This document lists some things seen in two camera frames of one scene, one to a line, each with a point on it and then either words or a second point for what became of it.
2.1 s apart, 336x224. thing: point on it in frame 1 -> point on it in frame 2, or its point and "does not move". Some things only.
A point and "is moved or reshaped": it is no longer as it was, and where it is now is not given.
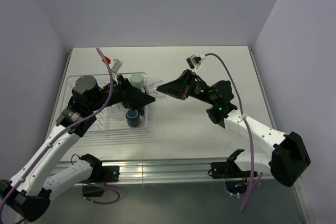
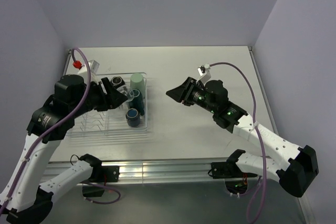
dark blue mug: (132, 117) does not move
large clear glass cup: (116, 111) does not move
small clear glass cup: (151, 88) is moved or reshaped
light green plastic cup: (137, 80) does not move
